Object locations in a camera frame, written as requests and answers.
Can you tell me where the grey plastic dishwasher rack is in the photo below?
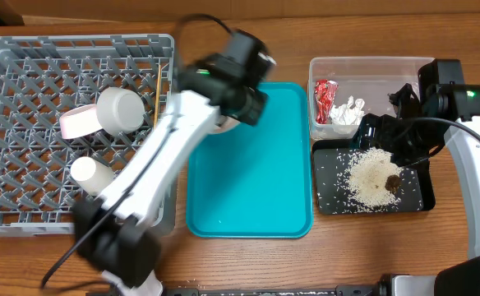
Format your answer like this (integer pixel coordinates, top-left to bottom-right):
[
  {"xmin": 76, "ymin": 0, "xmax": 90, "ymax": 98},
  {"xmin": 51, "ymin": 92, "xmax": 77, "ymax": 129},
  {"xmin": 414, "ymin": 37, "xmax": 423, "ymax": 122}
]
[{"xmin": 0, "ymin": 34, "xmax": 175, "ymax": 237}]

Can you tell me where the black food waste tray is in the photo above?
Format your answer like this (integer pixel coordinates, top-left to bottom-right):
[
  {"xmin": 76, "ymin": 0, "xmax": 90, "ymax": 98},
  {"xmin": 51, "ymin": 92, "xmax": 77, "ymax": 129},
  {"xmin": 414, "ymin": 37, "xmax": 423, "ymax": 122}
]
[{"xmin": 312, "ymin": 139, "xmax": 436, "ymax": 215}]

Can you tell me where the red snack wrapper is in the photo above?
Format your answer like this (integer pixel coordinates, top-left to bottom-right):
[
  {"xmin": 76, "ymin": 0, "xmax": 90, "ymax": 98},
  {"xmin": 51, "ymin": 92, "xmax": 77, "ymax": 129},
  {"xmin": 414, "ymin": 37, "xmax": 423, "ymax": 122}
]
[{"xmin": 314, "ymin": 79, "xmax": 339, "ymax": 124}]

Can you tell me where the grey-green bowl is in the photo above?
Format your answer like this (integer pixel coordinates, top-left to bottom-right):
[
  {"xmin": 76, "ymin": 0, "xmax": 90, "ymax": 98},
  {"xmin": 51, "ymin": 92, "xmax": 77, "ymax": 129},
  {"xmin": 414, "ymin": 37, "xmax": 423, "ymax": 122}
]
[{"xmin": 96, "ymin": 87, "xmax": 145, "ymax": 136}]

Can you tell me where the white tissue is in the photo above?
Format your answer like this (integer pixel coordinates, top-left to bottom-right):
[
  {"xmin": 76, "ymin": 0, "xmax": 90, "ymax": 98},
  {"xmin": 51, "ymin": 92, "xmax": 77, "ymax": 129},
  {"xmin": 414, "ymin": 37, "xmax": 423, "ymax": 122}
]
[{"xmin": 329, "ymin": 96, "xmax": 365, "ymax": 125}]

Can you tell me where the white paper cup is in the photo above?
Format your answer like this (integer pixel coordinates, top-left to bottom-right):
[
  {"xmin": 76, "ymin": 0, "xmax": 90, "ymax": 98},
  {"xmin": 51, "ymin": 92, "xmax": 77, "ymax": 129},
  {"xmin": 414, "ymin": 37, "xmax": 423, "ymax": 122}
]
[{"xmin": 71, "ymin": 156, "xmax": 115, "ymax": 196}]

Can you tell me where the wooden chopstick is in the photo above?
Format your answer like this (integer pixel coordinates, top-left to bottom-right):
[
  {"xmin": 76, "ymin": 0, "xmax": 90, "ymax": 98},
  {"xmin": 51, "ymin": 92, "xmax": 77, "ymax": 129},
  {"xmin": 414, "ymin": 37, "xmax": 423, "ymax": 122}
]
[{"xmin": 153, "ymin": 62, "xmax": 162, "ymax": 129}]

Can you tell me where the pink bowl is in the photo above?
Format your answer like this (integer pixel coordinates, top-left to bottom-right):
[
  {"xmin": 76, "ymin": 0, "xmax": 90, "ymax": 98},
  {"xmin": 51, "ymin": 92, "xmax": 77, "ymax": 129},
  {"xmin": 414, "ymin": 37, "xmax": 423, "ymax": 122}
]
[{"xmin": 59, "ymin": 104, "xmax": 102, "ymax": 140}]

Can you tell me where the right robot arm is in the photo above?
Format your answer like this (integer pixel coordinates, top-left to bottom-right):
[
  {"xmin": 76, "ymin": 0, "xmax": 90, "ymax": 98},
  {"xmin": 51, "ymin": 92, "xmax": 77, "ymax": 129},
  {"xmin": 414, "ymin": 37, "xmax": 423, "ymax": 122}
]
[{"xmin": 351, "ymin": 83, "xmax": 480, "ymax": 295}]

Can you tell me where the white round plate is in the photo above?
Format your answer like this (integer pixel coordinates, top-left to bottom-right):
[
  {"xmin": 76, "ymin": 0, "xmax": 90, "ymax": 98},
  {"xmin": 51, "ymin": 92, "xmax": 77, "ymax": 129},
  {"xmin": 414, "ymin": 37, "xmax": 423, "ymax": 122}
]
[{"xmin": 210, "ymin": 115, "xmax": 240, "ymax": 134}]

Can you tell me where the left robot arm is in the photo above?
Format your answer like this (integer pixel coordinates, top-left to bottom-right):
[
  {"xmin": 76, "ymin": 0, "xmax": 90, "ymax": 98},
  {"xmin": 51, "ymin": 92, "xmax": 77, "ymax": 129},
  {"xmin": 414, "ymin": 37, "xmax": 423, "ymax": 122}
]
[{"xmin": 72, "ymin": 53, "xmax": 275, "ymax": 295}]

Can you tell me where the clear plastic waste bin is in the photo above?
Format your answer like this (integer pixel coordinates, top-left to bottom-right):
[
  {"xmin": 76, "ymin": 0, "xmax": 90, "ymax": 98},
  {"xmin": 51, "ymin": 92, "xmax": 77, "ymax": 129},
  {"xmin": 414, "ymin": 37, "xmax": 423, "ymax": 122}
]
[{"xmin": 307, "ymin": 56, "xmax": 433, "ymax": 141}]

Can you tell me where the teal plastic tray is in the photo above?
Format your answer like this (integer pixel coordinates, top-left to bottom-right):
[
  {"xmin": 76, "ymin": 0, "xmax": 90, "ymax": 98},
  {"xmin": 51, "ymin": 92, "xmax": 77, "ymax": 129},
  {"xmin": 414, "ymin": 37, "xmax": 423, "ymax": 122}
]
[{"xmin": 186, "ymin": 82, "xmax": 313, "ymax": 238}]

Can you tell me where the white rice pile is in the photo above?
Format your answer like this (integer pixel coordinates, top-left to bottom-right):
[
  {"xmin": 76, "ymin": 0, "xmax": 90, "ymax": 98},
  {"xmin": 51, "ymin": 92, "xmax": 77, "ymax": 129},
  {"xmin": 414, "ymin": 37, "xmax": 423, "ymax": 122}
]
[{"xmin": 320, "ymin": 146, "xmax": 408, "ymax": 213}]

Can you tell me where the brown food scrap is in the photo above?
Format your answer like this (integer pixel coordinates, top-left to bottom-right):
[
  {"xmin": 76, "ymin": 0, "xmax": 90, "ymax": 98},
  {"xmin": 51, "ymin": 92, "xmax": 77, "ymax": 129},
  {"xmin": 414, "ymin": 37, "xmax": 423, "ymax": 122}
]
[{"xmin": 385, "ymin": 175, "xmax": 401, "ymax": 194}]

